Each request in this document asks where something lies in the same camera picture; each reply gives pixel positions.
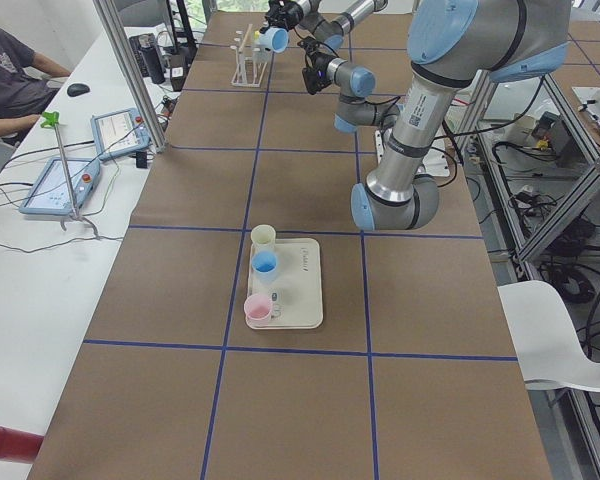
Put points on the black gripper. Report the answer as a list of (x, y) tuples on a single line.
[(321, 66), (284, 10)]

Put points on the light blue cup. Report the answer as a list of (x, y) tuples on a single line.
[(274, 39)]

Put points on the grey plastic cup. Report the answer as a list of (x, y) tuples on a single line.
[(261, 55)]

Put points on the blue plastic cup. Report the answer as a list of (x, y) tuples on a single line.
[(265, 265)]

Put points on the pink plastic cup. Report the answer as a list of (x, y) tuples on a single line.
[(258, 310)]

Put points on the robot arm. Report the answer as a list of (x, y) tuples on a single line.
[(332, 32), (448, 43)]

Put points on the pale yellow cup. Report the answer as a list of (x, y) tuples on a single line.
[(263, 238)]

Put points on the black bottle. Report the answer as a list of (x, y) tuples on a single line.
[(151, 59)]

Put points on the far teach pendant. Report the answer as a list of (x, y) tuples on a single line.
[(119, 133)]

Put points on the teach pendant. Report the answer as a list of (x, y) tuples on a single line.
[(49, 195), (119, 133)]

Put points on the black computer mouse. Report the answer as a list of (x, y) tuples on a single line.
[(77, 89)]

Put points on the white plastic tray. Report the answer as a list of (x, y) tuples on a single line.
[(296, 291)]

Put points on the person in grey shirt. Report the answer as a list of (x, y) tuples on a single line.
[(22, 97)]

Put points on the near teach pendant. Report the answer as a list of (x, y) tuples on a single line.
[(49, 195)]

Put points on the white chair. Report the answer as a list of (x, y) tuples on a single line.
[(546, 344)]

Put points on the red cylinder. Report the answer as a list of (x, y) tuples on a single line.
[(19, 446)]

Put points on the white wire cup rack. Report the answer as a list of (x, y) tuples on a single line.
[(247, 73)]

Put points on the aluminium frame post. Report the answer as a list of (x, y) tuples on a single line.
[(116, 33)]

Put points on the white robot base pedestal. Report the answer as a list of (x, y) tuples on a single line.
[(433, 160)]

